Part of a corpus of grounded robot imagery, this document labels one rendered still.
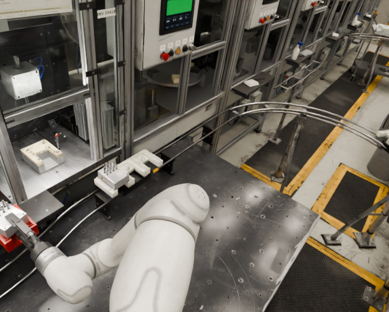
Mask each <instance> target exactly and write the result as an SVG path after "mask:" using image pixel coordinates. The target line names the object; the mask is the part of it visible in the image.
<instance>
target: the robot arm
mask: <svg viewBox="0 0 389 312"><path fill-rule="evenodd" d="M209 209H210V202H209V198H208V196H207V194H206V192H205V191H204V190H203V189H202V188H201V187H200V186H198V185H196V184H191V183H186V184H179V185H175V186H172V187H170V188H168V189H165V190H164V191H162V192H161V193H159V194H157V195H156V196H155V197H153V198H152V199H150V200H149V201H148V202H147V203H146V204H145V205H144V206H143V207H142V208H141V209H140V210H138V211H137V212H136V213H135V215H134V216H133V217H132V218H131V219H130V220H129V222H128V223H127V224H126V225H125V226H124V227H123V228H122V229H121V230H120V231H119V232H118V233H117V234H116V235H115V236H114V237H113V239H110V238H108V239H105V240H102V241H99V242H97V243H95V244H94V245H92V246H91V247H89V248H88V249H86V250H85V251H84V252H82V253H80V254H78V255H75V256H69V257H67V256H66V255H65V254H64V253H63V252H62V251H60V250H59V249H58V248H57V247H53V246H52V245H51V244H50V243H49V242H47V241H44V242H41V240H40V239H39V238H37V237H36V233H35V232H34V231H33V230H32V229H31V228H30V227H29V226H28V225H27V224H26V223H25V222H24V220H22V219H19V218H18V217H17V216H16V215H15V214H14V213H13V212H11V213H10V214H7V215H6V216H4V217H5V218H6V219H7V221H8V222H9V223H10V224H11V225H12V226H13V227H14V228H17V229H18V231H17V232H15V234H16V235H17V236H18V238H17V239H18V240H21V242H22V243H23V244H24V245H25V246H26V247H27V248H28V249H29V250H30V251H31V253H30V258H31V259H32V260H33V262H34V263H35V267H36V268H37V269H38V270H39V271H40V272H41V274H42V275H43V276H44V277H45V279H46V281H47V283H48V285H49V286H50V287H51V288H52V290H53V291H54V292H55V293H56V294H57V295H59V296H60V297H61V298H62V299H63V300H65V301H66V302H68V303H71V304H73V305H74V304H78V303H81V302H82V301H84V300H85V299H86V298H87V297H88V296H89V295H90V294H91V292H92V289H93V284H92V280H93V279H95V278H97V277H99V276H101V275H103V274H105V273H107V272H109V271H111V270H113V269H114V268H115V267H116V266H117V265H118V264H119V267H118V270H117V273H116V276H115V278H114V282H113V286H112V288H111V293H110V298H109V312H182V309H183V307H184V303H185V300H186V296H187V292H188V289H189V284H190V279H191V275H192V269H193V264H194V249H195V243H196V240H197V236H198V233H199V229H200V225H199V224H200V223H202V222H203V221H204V220H205V218H206V216H207V214H208V211H209Z"/></svg>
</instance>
